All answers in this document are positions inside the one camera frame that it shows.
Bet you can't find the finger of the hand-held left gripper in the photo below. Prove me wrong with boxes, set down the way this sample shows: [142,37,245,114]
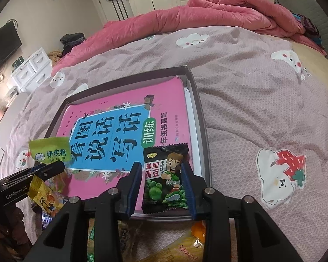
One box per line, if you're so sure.
[31,160,66,182]
[0,164,46,184]

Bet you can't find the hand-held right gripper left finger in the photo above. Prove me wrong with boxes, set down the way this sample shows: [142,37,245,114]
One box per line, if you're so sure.
[23,162,143,262]

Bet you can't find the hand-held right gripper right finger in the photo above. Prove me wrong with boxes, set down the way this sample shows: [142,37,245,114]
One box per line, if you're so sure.
[180,162,304,262]

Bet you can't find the black green pea snack packet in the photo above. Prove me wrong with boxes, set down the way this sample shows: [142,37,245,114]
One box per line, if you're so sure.
[141,143,191,215]

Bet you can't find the grey shallow cardboard box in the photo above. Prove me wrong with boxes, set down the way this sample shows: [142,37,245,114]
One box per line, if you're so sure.
[45,65,211,221]

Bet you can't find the person's left forearm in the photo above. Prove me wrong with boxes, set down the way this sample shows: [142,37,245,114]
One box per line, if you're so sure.
[0,205,37,254]

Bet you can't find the small orange snack packet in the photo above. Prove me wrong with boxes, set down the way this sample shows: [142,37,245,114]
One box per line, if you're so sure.
[191,221,207,236]

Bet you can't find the long yellow snack packet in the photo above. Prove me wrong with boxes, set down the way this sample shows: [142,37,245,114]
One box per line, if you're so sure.
[148,231,205,262]

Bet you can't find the green yellow cake packet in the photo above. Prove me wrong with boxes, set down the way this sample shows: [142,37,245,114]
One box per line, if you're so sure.
[87,220,95,262]

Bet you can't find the group of small jars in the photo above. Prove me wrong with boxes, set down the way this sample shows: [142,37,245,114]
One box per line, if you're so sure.
[0,84,19,123]

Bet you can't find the pink book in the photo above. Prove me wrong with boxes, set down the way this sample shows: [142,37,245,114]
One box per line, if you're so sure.
[61,75,193,212]

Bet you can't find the white drawer cabinet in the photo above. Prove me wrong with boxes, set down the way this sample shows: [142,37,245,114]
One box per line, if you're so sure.
[10,47,53,93]

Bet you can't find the beige fuzzy blanket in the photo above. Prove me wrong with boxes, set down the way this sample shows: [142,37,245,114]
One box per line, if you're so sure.
[48,50,63,66]

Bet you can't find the black television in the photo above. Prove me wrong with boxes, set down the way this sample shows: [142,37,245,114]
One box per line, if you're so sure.
[0,23,23,78]

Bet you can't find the pile of dark clothes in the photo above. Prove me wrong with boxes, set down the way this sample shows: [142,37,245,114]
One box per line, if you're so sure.
[61,33,86,56]

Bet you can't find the pink quilt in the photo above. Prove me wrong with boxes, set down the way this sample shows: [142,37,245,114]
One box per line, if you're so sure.
[51,0,327,77]

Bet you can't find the dark striped clothes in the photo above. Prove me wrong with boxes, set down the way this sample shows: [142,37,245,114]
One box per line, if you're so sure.
[290,9,327,53]

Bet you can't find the grey quilted headboard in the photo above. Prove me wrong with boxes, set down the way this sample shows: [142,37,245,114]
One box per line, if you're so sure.
[273,0,328,69]

